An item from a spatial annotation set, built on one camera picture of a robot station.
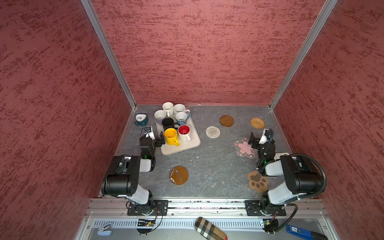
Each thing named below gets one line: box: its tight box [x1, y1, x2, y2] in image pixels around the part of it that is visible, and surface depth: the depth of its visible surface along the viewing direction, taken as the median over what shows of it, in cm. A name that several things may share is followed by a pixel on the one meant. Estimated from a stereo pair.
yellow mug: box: [164, 128, 180, 147], surface depth 96 cm
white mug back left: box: [154, 109, 167, 126], surface depth 108 cm
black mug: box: [162, 117, 178, 131], surface depth 102 cm
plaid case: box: [194, 217, 228, 240], surface depth 67 cm
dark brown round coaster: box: [219, 115, 235, 128], surface depth 113 cm
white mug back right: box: [173, 103, 191, 115], surface depth 111 cm
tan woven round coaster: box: [250, 117, 266, 129], surface depth 112 cm
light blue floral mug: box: [175, 112, 191, 125], surface depth 105 cm
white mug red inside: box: [177, 124, 191, 142], surface depth 99 cm
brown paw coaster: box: [247, 170, 269, 194], surface depth 84 cm
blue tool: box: [286, 224, 329, 240], surface depth 67 cm
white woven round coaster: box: [205, 125, 221, 139], surface depth 106 cm
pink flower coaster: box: [234, 137, 258, 159], surface depth 97 cm
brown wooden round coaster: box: [169, 165, 189, 186], surface depth 87 cm
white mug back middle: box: [162, 102, 174, 117], surface depth 110 cm
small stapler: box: [97, 223, 113, 237], surface depth 68 cm
